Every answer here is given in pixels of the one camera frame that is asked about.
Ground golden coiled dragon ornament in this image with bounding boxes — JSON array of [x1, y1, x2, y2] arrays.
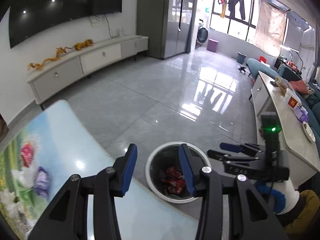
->
[[74, 39, 94, 50]]

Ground grey bucket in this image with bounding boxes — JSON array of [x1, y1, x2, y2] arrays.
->
[[236, 52, 246, 64]]

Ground green crumpled napkin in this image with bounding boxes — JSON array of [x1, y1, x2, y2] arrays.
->
[[17, 187, 35, 206]]

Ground flower landscape table mat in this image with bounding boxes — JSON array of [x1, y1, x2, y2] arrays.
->
[[1, 100, 197, 239]]

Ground grey double-door refrigerator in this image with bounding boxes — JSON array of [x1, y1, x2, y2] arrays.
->
[[137, 0, 195, 60]]

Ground large black wall television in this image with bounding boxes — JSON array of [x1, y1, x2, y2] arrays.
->
[[9, 0, 122, 47]]

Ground red white gift box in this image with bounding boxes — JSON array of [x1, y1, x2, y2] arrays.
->
[[283, 88, 301, 110]]

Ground front-load washing machine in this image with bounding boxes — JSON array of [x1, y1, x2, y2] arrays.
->
[[196, 27, 209, 44]]

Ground white marble side table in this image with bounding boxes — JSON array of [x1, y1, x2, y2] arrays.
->
[[251, 72, 319, 188]]

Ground red snack wrappers in bin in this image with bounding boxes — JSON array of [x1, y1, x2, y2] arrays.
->
[[158, 166, 185, 196]]

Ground teal sofa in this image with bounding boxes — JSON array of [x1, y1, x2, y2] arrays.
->
[[246, 59, 319, 153]]

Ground purple stool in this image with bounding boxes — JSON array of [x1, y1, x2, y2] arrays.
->
[[207, 39, 219, 53]]

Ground white round trash bin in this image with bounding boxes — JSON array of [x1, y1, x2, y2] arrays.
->
[[145, 141, 196, 204]]

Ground purple wrapper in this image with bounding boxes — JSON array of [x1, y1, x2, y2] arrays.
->
[[33, 166, 50, 199]]

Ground white tissue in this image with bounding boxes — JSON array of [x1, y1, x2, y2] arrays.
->
[[0, 189, 21, 218]]

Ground red crumpled wrapper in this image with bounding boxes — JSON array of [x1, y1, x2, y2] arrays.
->
[[20, 142, 34, 167]]

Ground white low TV cabinet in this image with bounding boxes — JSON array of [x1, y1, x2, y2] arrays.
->
[[27, 35, 149, 105]]

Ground olive jacket sleeve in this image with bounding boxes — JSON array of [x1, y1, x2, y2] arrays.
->
[[284, 190, 319, 237]]

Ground hanging dark trousers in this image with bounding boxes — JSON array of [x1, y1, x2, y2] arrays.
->
[[227, 0, 247, 21]]

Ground right hand white blue glove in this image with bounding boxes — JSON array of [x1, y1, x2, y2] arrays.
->
[[254, 178, 300, 215]]

